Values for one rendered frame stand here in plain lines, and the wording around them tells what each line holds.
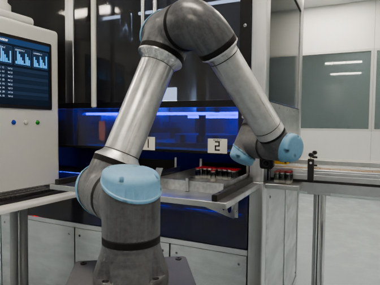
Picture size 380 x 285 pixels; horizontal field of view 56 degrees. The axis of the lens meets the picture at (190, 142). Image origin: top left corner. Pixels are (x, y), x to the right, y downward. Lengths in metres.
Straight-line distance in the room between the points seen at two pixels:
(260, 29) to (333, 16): 4.78
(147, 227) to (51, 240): 1.43
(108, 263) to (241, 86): 0.48
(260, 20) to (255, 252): 0.91
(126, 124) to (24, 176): 1.00
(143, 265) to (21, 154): 1.14
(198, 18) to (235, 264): 1.05
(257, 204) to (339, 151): 4.60
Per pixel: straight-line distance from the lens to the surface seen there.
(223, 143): 1.47
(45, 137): 1.82
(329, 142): 6.01
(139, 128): 0.83
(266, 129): 0.91
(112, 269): 0.72
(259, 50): 1.46
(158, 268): 0.74
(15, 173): 1.74
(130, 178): 0.68
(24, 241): 1.96
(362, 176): 1.51
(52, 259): 2.13
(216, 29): 0.81
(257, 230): 1.49
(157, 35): 0.88
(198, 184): 1.22
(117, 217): 0.69
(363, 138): 5.99
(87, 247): 1.94
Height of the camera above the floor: 1.11
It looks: 3 degrees down
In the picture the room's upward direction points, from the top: 1 degrees clockwise
